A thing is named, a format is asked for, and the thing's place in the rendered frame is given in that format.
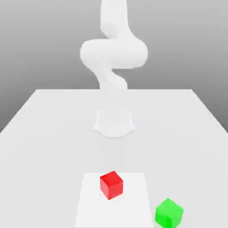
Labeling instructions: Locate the small green cube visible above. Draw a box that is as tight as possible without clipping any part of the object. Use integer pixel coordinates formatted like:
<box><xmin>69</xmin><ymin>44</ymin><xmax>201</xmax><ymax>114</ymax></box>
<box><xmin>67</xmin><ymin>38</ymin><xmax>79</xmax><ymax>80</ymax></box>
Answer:
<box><xmin>155</xmin><ymin>198</ymin><xmax>184</xmax><ymax>228</ymax></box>

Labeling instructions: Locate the small red cube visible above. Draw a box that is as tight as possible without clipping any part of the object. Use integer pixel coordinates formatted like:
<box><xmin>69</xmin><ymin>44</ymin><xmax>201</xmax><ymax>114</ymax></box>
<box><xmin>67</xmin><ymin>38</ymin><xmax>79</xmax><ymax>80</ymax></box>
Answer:
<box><xmin>99</xmin><ymin>170</ymin><xmax>124</xmax><ymax>200</ymax></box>

